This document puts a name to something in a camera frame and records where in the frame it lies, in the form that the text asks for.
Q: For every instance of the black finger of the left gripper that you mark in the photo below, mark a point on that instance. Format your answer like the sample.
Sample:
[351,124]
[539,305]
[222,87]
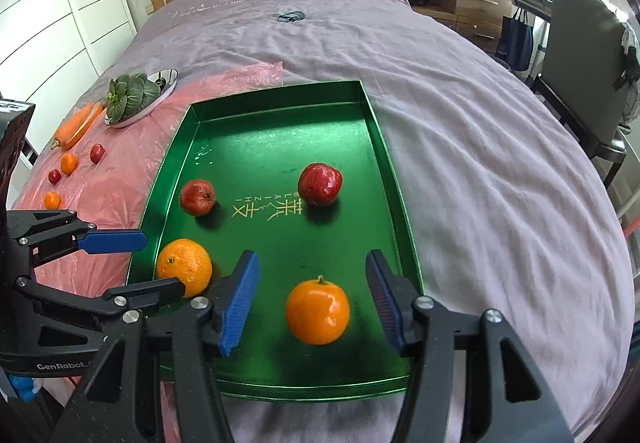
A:
[146,296]

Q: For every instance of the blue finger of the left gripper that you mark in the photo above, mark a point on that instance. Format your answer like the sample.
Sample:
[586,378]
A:
[103,241]

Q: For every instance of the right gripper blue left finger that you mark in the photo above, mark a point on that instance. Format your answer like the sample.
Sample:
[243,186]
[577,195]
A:
[236,296]

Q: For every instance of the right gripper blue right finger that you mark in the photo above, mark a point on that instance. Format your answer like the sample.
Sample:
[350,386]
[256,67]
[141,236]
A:
[381,286]

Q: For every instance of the large textured orange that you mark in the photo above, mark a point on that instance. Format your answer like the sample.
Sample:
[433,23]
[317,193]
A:
[189,262]

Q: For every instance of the smooth orange with stem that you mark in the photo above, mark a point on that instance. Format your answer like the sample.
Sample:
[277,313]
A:
[317,312]

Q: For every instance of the small dark red apple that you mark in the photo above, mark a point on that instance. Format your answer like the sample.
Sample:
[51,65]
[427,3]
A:
[197,197]

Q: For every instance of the small orange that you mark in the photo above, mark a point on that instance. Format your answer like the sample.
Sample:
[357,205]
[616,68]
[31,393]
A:
[52,201]

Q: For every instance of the small orange mandarin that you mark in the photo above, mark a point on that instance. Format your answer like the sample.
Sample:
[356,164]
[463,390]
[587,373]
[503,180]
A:
[68,163]

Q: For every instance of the tiny red apple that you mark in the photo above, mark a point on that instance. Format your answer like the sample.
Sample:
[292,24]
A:
[54,176]

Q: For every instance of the shiny red apple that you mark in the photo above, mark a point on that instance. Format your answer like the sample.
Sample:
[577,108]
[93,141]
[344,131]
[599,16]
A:
[319,184]

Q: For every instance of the blue gloved left hand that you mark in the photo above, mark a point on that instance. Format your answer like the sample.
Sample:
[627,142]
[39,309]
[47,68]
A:
[25,388]

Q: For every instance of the pink plastic sheet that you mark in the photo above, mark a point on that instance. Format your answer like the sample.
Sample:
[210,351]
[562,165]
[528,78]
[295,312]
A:
[112,194]

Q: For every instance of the orange carrot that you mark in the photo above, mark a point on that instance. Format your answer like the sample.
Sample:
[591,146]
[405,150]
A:
[68,128]

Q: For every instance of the orange oval dish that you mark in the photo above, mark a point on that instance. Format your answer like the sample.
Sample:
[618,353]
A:
[94,114]

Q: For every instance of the green metal tray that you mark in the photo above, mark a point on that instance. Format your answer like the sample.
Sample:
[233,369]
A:
[252,147]

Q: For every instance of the lilac bed duvet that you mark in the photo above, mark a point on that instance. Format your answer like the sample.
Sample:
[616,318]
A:
[506,209]

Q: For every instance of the green leafy vegetable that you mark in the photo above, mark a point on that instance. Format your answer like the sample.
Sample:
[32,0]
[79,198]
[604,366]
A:
[128,94]

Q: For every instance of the white round plate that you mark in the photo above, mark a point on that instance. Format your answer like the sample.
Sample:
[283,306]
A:
[170,77]

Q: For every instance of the white wardrobe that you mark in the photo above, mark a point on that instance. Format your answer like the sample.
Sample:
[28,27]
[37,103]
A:
[52,51]

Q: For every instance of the dark blue tote bag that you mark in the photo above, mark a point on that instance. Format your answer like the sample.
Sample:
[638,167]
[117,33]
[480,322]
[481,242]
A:
[516,43]

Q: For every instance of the dark object on duvet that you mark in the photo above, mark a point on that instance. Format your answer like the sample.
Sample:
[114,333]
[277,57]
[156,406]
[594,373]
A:
[293,16]

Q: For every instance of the clothes on chair back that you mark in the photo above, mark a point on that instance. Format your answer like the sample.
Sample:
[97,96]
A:
[628,80]

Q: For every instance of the grey chair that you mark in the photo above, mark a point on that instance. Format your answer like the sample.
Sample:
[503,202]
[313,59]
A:
[582,77]

